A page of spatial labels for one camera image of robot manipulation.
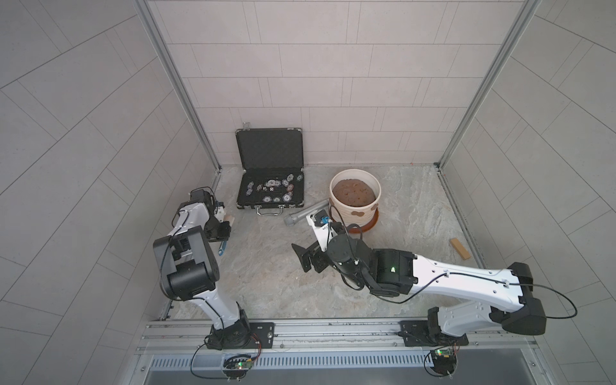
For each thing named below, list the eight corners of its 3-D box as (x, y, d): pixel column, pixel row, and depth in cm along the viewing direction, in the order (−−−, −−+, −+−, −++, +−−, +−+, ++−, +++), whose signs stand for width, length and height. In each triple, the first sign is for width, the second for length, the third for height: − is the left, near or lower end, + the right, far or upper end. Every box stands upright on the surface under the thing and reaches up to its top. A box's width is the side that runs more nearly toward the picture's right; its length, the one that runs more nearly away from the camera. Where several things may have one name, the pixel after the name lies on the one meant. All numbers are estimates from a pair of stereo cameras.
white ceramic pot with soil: (330, 231, 95) (331, 210, 83) (328, 191, 108) (330, 168, 96) (377, 231, 95) (385, 210, 83) (370, 192, 108) (377, 168, 96)
